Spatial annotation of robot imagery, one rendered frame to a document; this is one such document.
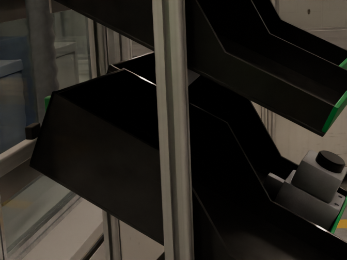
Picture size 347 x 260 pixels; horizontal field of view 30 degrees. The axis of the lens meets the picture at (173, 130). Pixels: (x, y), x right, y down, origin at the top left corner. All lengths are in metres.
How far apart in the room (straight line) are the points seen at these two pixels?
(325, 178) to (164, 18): 0.29
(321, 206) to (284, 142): 3.73
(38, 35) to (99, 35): 0.73
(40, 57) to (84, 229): 0.43
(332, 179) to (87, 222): 1.05
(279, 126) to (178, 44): 3.94
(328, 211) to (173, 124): 0.27
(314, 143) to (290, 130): 0.18
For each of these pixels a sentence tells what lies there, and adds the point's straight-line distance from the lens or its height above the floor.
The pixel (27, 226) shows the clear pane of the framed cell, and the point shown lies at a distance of 1.53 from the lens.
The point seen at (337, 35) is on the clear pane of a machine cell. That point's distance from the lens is 4.33.
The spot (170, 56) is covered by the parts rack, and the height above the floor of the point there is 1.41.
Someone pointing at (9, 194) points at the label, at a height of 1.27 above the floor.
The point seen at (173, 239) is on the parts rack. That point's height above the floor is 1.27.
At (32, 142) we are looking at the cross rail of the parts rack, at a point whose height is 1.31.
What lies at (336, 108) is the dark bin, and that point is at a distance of 0.46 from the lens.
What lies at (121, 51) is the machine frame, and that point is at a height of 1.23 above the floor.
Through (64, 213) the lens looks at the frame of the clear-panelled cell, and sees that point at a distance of 1.69.
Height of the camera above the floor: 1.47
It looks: 14 degrees down
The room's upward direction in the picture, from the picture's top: 3 degrees counter-clockwise
